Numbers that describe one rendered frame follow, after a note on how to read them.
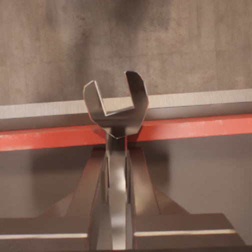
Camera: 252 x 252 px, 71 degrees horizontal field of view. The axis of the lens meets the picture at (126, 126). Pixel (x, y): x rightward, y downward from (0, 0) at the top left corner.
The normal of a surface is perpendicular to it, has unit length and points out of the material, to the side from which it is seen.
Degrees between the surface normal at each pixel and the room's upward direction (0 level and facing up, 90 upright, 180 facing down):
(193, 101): 14
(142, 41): 0
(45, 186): 0
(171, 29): 0
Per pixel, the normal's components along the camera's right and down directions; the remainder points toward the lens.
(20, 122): 0.02, 0.06
